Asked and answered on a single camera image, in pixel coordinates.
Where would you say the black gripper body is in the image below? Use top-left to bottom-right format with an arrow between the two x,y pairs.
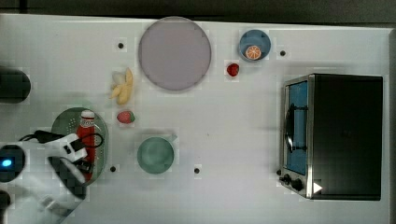
73,159 -> 93,174

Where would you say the red plush ketchup bottle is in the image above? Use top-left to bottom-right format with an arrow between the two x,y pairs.
77,110 -> 95,182

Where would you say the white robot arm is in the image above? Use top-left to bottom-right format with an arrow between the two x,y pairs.
1,142 -> 87,224

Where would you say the plush strawberry near strainer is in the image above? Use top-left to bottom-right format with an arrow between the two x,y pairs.
117,110 -> 135,124

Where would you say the green metal cup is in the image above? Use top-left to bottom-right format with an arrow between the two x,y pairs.
136,134 -> 177,175

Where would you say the plush peeled banana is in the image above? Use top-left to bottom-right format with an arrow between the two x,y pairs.
110,67 -> 134,105

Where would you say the black round container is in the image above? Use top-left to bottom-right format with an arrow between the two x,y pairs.
0,67 -> 31,104

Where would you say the large grey round plate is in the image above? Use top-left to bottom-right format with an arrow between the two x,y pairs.
138,17 -> 211,91

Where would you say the small red plush strawberry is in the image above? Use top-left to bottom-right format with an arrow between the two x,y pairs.
226,63 -> 239,77

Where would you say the plush orange slice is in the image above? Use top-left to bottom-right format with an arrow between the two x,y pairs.
245,46 -> 262,61

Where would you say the blue bowl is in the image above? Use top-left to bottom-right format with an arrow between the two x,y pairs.
238,30 -> 272,62

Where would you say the black toaster oven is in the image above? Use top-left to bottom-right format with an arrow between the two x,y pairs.
276,74 -> 384,201

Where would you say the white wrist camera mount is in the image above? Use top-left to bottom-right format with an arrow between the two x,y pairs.
45,133 -> 88,162

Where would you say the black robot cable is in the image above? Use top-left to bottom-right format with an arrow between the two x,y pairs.
18,130 -> 105,149

